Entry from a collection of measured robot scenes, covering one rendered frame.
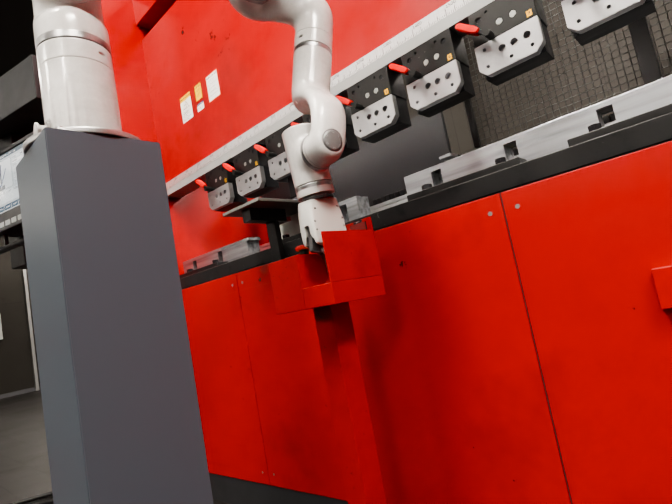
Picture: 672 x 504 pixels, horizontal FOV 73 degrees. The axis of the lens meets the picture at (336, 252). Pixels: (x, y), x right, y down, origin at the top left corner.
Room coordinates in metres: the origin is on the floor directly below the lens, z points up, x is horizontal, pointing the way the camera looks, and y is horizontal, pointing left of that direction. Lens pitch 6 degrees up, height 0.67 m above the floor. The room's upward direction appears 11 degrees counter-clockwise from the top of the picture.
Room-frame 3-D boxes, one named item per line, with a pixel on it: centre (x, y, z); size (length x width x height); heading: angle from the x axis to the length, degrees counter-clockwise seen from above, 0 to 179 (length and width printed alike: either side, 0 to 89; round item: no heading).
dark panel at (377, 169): (2.08, -0.08, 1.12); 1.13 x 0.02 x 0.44; 49
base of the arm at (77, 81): (0.77, 0.40, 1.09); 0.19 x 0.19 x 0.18
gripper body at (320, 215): (0.98, 0.02, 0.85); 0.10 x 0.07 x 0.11; 135
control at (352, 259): (1.03, 0.03, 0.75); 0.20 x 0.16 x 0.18; 45
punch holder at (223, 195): (1.82, 0.40, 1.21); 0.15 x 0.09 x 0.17; 49
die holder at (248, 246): (1.90, 0.49, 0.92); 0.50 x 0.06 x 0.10; 49
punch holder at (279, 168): (1.55, 0.10, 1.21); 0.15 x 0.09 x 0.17; 49
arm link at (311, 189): (0.97, 0.02, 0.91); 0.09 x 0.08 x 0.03; 135
